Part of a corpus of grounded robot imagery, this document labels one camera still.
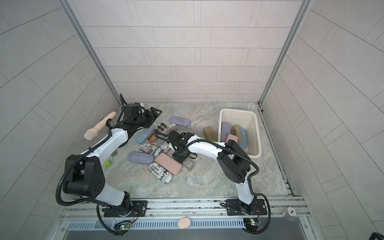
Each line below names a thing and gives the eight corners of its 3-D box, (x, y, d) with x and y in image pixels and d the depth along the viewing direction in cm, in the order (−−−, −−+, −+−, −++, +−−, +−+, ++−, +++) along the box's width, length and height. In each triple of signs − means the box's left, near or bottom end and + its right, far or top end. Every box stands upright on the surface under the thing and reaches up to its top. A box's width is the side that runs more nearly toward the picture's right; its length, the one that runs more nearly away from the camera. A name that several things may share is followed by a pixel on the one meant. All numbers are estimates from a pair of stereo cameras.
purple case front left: (127, 161, 88) (125, 159, 86) (131, 152, 92) (129, 150, 89) (152, 165, 87) (150, 163, 84) (155, 156, 90) (154, 154, 88)
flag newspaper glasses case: (139, 151, 91) (137, 148, 88) (144, 144, 94) (142, 141, 92) (158, 158, 88) (156, 155, 86) (162, 150, 92) (161, 147, 89)
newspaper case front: (147, 170, 85) (145, 168, 82) (154, 162, 88) (153, 160, 85) (167, 186, 80) (166, 184, 77) (174, 176, 83) (173, 174, 80)
